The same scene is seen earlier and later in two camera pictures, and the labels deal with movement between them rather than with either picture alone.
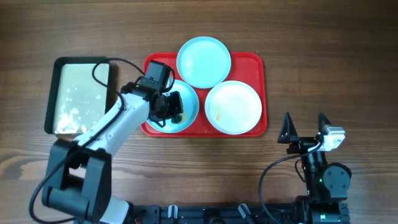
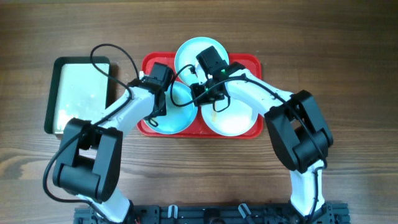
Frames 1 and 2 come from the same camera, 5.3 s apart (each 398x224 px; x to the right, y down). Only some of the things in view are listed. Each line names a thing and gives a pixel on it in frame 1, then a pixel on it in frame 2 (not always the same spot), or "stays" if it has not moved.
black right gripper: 301,144 to 198,97
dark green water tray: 79,94 stays
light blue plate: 204,62 stays
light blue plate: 190,105 stays
